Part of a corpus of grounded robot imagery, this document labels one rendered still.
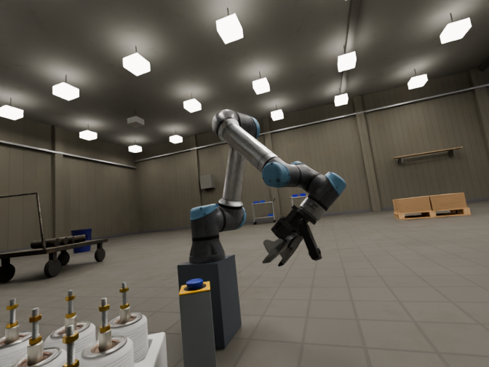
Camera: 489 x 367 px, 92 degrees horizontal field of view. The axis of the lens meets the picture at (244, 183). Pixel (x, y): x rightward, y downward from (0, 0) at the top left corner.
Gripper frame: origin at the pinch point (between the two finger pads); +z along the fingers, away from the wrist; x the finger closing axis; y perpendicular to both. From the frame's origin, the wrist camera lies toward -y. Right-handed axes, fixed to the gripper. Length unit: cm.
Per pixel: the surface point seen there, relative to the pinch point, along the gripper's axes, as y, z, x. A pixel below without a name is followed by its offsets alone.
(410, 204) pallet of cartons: 8, -195, -481
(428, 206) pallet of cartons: -18, -212, -482
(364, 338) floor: -31.7, 0.1, -30.0
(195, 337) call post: -4.3, 18.2, 25.1
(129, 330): 6.4, 27.2, 30.8
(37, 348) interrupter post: 10, 32, 45
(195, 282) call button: 3.6, 10.4, 26.6
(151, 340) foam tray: 5.8, 32.2, 20.5
